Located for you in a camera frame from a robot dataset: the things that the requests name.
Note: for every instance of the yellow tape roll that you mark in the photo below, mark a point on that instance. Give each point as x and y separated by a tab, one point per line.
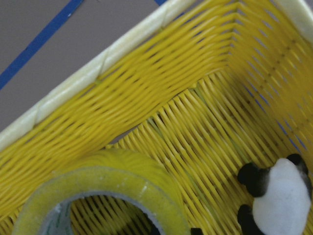
110	192

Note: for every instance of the yellow woven basket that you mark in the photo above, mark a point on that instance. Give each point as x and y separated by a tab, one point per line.
202	88

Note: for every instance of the blue tape line lengthwise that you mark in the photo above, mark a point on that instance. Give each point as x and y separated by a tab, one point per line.
39	41

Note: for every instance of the panda plush toy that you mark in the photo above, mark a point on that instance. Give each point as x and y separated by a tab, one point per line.
282	197

